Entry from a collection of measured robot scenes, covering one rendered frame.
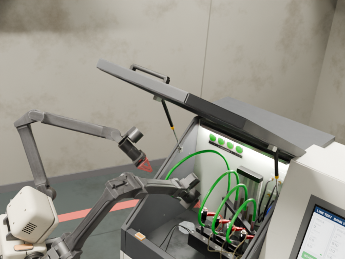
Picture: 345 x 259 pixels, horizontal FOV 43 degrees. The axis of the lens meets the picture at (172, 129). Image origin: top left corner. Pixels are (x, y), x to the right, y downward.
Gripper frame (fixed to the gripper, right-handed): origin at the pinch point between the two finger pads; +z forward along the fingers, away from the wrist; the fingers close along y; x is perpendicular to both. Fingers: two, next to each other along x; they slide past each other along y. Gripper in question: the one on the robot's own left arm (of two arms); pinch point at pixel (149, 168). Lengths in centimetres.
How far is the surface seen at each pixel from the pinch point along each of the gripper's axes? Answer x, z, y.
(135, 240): 32.9, 25.0, 5.5
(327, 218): -43, 52, -51
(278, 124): -65, 37, 12
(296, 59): -175, 122, 264
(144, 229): 29.3, 31.0, 20.7
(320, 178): -53, 40, -45
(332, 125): -158, 210, 254
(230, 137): -40.7, 22.5, 10.3
